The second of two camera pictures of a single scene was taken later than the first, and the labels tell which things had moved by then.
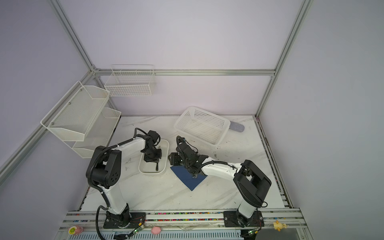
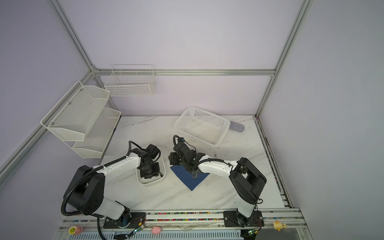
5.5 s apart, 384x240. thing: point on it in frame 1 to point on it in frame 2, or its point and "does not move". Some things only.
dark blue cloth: [186, 177] does not move
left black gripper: [155, 159] to [156, 172]
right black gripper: [173, 159] does not move
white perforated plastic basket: [202, 125] does not move
